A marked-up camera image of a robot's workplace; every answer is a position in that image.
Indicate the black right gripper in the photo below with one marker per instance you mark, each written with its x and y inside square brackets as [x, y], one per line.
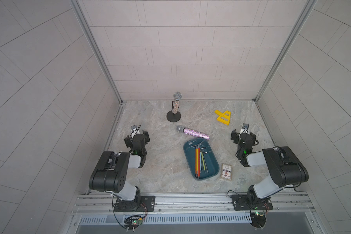
[237, 136]

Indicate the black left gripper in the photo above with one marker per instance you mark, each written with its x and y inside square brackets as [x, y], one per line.
[145, 138]

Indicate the green sleeved hex key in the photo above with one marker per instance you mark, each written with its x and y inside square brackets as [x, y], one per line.
[203, 167]

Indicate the red sleeved hex key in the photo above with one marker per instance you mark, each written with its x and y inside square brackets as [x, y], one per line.
[198, 162]

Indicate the yellow sleeved hex key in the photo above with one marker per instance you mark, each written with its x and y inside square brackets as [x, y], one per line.
[197, 159]

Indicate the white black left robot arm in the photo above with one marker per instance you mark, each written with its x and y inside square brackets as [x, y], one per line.
[110, 172]

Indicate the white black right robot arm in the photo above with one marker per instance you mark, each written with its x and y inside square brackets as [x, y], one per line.
[285, 171]

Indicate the teal plastic storage tray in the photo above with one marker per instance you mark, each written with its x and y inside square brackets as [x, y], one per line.
[189, 149]

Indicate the small framed card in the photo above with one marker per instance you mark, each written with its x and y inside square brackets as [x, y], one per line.
[226, 172]

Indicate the purple glitter microphone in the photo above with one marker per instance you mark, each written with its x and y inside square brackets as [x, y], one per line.
[192, 132]

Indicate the silver microphone on black stand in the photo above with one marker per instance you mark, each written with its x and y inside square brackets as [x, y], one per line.
[174, 115]

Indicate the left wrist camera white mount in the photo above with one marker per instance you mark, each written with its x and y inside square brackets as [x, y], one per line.
[135, 130]

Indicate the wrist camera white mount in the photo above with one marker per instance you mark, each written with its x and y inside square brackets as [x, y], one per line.
[135, 130]
[245, 128]

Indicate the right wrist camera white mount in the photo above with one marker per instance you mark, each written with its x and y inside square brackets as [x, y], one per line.
[245, 128]

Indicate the yellow plastic triangle bracket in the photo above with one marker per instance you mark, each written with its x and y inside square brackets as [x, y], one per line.
[223, 117]

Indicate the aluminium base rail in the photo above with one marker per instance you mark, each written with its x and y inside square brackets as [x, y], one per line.
[204, 208]

